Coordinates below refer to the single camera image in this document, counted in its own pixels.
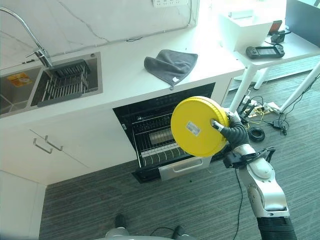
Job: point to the grey microfibre cloth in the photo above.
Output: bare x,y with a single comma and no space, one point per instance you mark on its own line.
170,64

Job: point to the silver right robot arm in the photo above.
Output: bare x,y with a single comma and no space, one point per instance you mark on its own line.
265,187

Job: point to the white floor power strip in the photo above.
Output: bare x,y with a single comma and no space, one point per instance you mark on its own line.
268,107

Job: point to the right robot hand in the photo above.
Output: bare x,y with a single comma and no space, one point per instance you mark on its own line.
235,132

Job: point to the black small device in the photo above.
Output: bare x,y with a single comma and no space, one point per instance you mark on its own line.
277,33

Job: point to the yellow round plate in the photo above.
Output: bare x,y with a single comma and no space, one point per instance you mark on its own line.
197,126

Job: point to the black dishwasher drawer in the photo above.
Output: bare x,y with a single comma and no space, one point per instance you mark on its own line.
162,135

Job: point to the chrome kitchen faucet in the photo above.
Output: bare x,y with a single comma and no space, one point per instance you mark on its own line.
30,35

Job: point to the white kitchen counter cabinet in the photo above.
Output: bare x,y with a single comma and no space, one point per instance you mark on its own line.
100,112

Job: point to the black wrist clamp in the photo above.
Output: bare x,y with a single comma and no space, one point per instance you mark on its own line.
235,160

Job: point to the white side table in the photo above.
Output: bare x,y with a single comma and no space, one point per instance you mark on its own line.
277,60

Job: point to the black handheld controller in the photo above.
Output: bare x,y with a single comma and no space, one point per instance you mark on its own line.
265,51

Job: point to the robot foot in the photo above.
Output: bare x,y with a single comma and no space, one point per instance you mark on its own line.
121,221
178,231

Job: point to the silver robot torso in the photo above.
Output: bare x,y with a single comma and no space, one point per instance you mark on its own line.
120,233

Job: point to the white box container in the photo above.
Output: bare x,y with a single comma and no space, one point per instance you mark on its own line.
246,27

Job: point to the metal sink drain rack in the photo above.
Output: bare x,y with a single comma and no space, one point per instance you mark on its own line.
66,81

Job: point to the stainless steel sink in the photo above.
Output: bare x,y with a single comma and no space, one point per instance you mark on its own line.
47,82

